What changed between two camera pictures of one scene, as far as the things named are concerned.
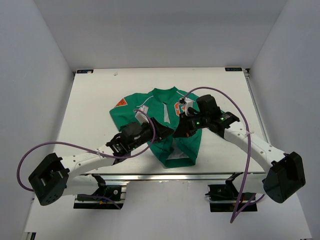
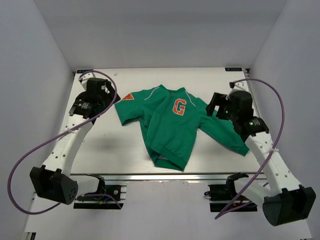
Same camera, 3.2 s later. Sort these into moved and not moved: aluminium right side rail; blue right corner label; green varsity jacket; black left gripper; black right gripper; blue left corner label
Moved: black right gripper; green varsity jacket; black left gripper
Not moved: aluminium right side rail; blue right corner label; blue left corner label
